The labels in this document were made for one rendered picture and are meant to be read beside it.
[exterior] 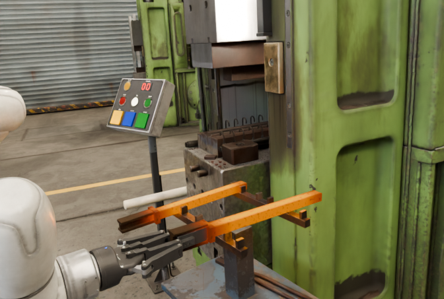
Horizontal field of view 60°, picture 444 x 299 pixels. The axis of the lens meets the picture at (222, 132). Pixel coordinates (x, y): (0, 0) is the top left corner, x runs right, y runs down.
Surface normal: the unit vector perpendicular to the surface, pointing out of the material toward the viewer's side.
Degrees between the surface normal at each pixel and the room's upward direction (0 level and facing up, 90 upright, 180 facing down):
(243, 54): 90
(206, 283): 0
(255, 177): 90
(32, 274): 116
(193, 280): 0
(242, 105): 90
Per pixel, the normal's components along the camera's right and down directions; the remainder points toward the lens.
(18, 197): 0.33, -0.71
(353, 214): 0.45, 0.18
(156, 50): 0.25, 0.19
